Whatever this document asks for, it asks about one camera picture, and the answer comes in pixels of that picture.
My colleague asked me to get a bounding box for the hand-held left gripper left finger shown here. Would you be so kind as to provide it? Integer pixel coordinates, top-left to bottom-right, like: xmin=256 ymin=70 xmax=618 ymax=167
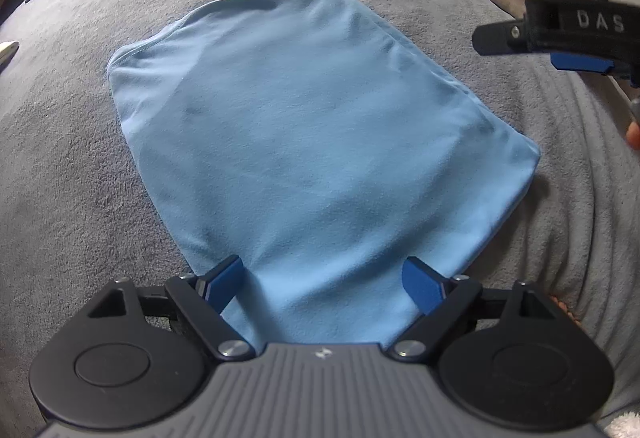
xmin=86 ymin=254 xmax=259 ymax=364

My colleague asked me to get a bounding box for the light blue t-shirt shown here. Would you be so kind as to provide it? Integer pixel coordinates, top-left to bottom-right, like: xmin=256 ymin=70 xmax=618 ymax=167
xmin=106 ymin=0 xmax=542 ymax=352

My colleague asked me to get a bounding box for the small white object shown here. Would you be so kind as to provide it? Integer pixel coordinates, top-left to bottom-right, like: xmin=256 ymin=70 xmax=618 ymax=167
xmin=0 ymin=40 xmax=21 ymax=72

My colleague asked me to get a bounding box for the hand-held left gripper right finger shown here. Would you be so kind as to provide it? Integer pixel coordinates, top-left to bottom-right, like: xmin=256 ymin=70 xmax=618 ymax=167
xmin=388 ymin=256 xmax=577 ymax=364

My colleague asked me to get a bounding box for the grey fleece blanket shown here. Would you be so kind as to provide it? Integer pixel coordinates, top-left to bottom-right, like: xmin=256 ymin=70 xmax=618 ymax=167
xmin=0 ymin=0 xmax=640 ymax=438

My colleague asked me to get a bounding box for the person's fleece robe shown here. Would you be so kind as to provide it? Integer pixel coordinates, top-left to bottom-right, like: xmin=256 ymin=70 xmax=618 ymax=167
xmin=602 ymin=410 xmax=640 ymax=438

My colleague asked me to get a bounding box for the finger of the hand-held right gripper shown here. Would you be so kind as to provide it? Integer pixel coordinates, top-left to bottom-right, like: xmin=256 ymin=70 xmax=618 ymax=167
xmin=472 ymin=15 xmax=528 ymax=58
xmin=551 ymin=52 xmax=640 ymax=88

